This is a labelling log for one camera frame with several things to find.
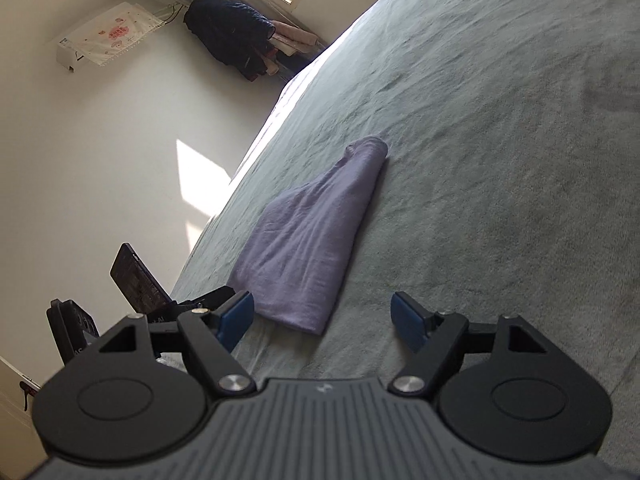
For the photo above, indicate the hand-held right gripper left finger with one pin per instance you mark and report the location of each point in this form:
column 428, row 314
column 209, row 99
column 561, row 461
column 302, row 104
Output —
column 237, row 317

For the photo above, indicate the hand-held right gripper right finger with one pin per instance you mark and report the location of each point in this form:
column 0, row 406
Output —
column 407, row 322

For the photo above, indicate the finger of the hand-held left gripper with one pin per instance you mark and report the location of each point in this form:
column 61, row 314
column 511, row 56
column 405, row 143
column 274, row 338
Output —
column 210, row 297

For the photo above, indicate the lilac pants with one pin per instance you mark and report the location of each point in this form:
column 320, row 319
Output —
column 310, row 240

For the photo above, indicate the white furniture panel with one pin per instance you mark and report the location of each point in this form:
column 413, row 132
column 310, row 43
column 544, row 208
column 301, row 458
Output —
column 12, row 420

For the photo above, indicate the grey bed cover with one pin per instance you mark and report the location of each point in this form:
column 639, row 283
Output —
column 500, row 160

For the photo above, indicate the dark hanging jacket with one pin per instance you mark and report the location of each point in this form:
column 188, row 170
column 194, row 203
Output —
column 230, row 30

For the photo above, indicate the covered wall air conditioner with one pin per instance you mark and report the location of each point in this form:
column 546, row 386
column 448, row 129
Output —
column 110, row 35

